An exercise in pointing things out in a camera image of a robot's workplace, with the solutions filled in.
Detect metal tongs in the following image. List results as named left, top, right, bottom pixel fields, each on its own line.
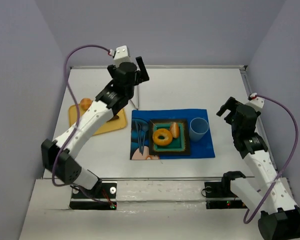
left=129, top=85, right=140, bottom=110

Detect orange oval bread roll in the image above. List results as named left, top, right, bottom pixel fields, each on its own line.
left=169, top=122, right=180, bottom=139

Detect ring doughnut bread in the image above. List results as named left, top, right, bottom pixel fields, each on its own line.
left=152, top=128, right=173, bottom=147

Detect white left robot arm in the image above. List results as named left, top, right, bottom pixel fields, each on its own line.
left=41, top=56, right=150, bottom=198

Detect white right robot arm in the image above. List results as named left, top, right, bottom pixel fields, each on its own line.
left=217, top=93, right=300, bottom=240

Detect light blue plastic cup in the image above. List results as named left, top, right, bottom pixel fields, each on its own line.
left=189, top=117, right=210, bottom=142

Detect brown croissant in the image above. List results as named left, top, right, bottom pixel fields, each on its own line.
left=108, top=115, right=120, bottom=122

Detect small round bun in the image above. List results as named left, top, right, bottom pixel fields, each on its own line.
left=80, top=98, right=93, bottom=111

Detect yellow plastic tray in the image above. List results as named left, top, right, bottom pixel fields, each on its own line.
left=68, top=105, right=128, bottom=136

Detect green square ceramic plate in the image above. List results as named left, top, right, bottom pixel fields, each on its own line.
left=148, top=119, right=191, bottom=158

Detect blue cartoon placemat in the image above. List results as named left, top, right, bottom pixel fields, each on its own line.
left=130, top=108, right=215, bottom=159

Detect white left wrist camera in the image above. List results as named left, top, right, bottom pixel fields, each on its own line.
left=113, top=45, right=132, bottom=68

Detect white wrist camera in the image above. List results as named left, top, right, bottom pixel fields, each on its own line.
left=246, top=92, right=265, bottom=111
left=113, top=45, right=132, bottom=68

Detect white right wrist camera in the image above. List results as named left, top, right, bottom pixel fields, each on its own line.
left=246, top=92, right=265, bottom=111

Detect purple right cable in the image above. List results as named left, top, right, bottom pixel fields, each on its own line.
left=242, top=94, right=299, bottom=225

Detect purple cable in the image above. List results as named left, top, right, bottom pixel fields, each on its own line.
left=51, top=44, right=115, bottom=208
left=242, top=94, right=299, bottom=225

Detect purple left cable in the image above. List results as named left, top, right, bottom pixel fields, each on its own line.
left=51, top=44, right=115, bottom=208

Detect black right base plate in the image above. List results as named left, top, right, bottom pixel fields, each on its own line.
left=201, top=181, right=247, bottom=210

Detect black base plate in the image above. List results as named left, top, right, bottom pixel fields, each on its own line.
left=69, top=181, right=118, bottom=211
left=201, top=181, right=247, bottom=210

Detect metal rail bar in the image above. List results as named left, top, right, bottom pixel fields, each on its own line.
left=101, top=176, right=256, bottom=181

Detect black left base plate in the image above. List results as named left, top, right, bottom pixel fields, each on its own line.
left=69, top=181, right=118, bottom=211

